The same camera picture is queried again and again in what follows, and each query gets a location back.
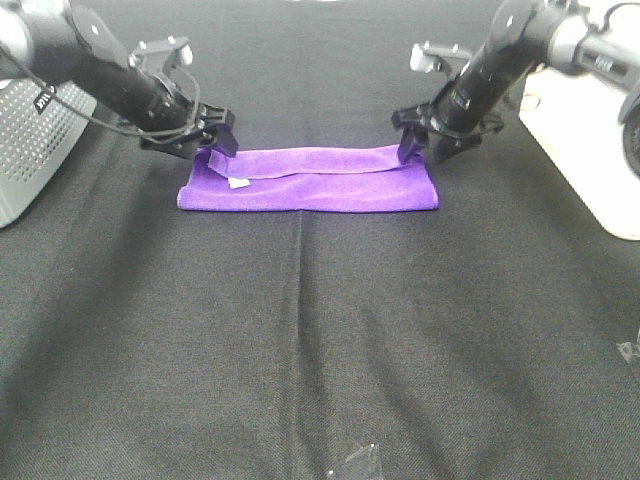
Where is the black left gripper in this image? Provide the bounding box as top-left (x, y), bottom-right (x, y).
top-left (123, 74), bottom-right (239, 159)

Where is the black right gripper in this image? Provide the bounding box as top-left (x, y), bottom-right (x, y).
top-left (391, 80), bottom-right (504, 164)

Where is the purple microfiber towel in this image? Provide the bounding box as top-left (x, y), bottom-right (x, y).
top-left (177, 145), bottom-right (439, 213)

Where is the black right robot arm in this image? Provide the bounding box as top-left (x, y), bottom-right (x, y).
top-left (391, 1), bottom-right (639, 172)

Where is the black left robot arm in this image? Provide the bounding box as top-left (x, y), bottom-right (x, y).
top-left (1, 1), bottom-right (238, 159)

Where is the white plastic storage bin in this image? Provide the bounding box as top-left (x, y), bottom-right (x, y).
top-left (519, 69), bottom-right (639, 241)

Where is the grey perforated plastic basket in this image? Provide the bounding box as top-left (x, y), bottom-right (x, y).
top-left (0, 80), bottom-right (88, 227)

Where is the clear tape piece right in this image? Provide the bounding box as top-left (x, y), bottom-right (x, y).
top-left (616, 333), bottom-right (640, 365)

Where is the clear tape piece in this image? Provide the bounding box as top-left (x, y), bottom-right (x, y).
top-left (616, 333), bottom-right (640, 365)
top-left (326, 443), bottom-right (384, 480)

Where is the clear tape piece front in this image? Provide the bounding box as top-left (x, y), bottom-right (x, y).
top-left (326, 443), bottom-right (384, 480)

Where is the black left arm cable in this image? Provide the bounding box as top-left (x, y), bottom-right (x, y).
top-left (0, 54), bottom-right (202, 140)

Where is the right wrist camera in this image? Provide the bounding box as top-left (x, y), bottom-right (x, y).
top-left (409, 41), bottom-right (473, 78)

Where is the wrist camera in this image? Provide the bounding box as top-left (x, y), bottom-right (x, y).
top-left (129, 36), bottom-right (194, 75)
top-left (409, 41), bottom-right (473, 78)

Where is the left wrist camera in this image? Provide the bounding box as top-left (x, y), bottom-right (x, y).
top-left (129, 36), bottom-right (194, 75)

